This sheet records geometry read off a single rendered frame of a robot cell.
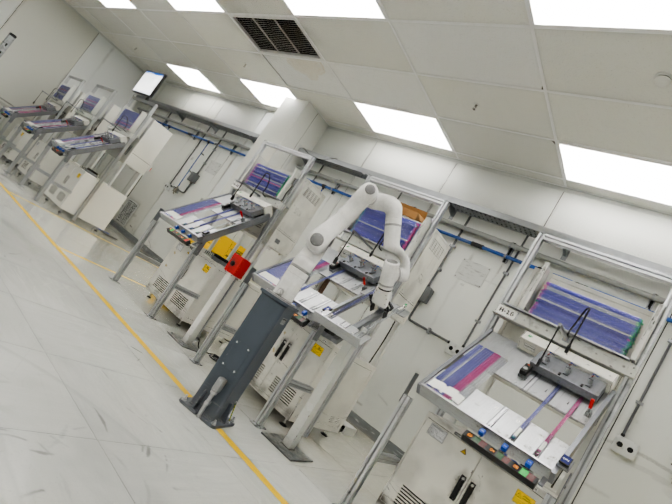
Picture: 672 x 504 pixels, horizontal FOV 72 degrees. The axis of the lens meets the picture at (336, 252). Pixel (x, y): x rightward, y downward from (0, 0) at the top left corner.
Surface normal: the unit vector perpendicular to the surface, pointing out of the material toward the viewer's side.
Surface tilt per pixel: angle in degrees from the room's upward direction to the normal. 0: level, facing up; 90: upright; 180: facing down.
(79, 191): 90
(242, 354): 90
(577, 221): 90
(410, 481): 90
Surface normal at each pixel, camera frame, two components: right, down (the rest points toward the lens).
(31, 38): 0.69, 0.35
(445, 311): -0.49, -0.42
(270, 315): -0.23, -0.28
